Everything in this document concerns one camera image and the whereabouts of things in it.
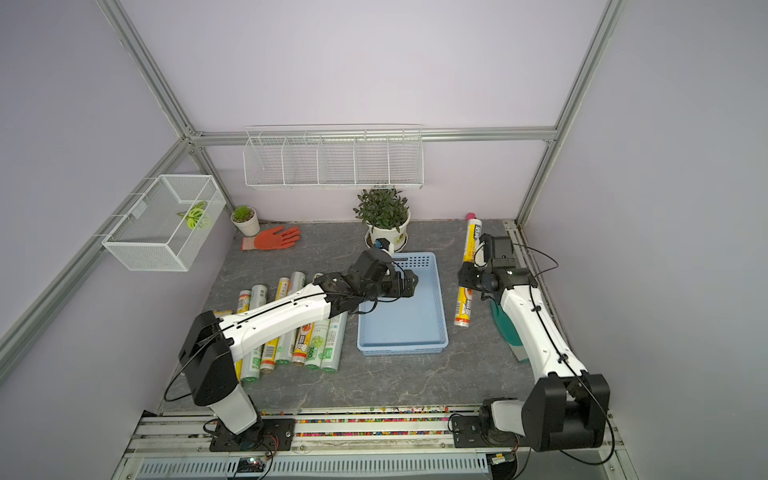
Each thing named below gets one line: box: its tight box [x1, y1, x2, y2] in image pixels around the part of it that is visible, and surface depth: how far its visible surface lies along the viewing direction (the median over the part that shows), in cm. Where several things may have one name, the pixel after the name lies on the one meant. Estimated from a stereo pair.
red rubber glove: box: [241, 226, 300, 251], surface depth 118 cm
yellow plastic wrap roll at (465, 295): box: [454, 212, 482, 328], surface depth 81 cm
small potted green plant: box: [230, 205, 260, 237], surface depth 114 cm
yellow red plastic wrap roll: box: [292, 323, 315, 366], surface depth 86 cm
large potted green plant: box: [353, 187, 411, 253], surface depth 102 cm
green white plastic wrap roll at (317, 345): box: [305, 320, 330, 370], surface depth 85 cm
